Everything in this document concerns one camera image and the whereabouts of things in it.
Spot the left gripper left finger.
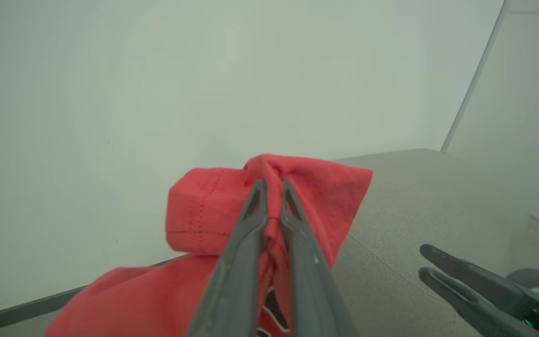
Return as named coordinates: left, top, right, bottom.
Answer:
left=186, top=179, right=269, bottom=337

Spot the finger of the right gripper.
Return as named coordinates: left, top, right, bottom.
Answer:
left=418, top=267, right=539, bottom=337
left=420, top=243, right=539, bottom=319

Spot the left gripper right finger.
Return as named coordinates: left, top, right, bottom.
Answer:
left=279, top=180, right=359, bottom=337

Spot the red printed shirt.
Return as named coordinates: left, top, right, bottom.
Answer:
left=44, top=154, right=373, bottom=337

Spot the thin grey partition post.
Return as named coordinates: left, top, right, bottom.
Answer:
left=440, top=0, right=511, bottom=153

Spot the dark wall baseboard strip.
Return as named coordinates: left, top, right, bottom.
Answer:
left=0, top=254, right=190, bottom=336

